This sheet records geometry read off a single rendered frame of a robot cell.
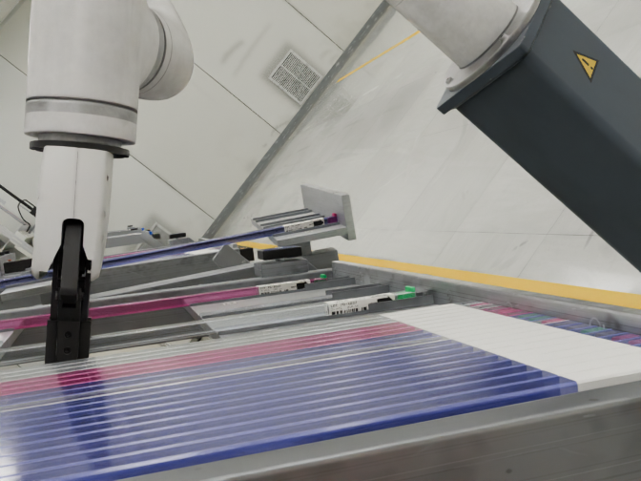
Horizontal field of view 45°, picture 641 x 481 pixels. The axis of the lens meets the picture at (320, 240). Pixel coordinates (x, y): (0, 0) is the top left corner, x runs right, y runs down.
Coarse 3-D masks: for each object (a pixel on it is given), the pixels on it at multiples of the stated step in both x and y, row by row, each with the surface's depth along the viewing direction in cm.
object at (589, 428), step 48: (624, 384) 32; (384, 432) 29; (432, 432) 28; (480, 432) 28; (528, 432) 29; (576, 432) 29; (624, 432) 30; (144, 480) 26; (192, 480) 26; (240, 480) 26; (288, 480) 26; (336, 480) 27; (384, 480) 27; (432, 480) 28; (480, 480) 28; (528, 480) 29; (576, 480) 29; (624, 480) 30
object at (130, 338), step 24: (264, 312) 64; (288, 312) 64; (312, 312) 65; (96, 336) 61; (120, 336) 61; (144, 336) 61; (168, 336) 62; (192, 336) 62; (0, 360) 58; (24, 360) 59
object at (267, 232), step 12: (276, 228) 112; (204, 240) 110; (216, 240) 110; (228, 240) 111; (240, 240) 111; (144, 252) 109; (156, 252) 109; (168, 252) 109; (180, 252) 110; (108, 264) 108; (120, 264) 108; (24, 276) 106; (48, 276) 106
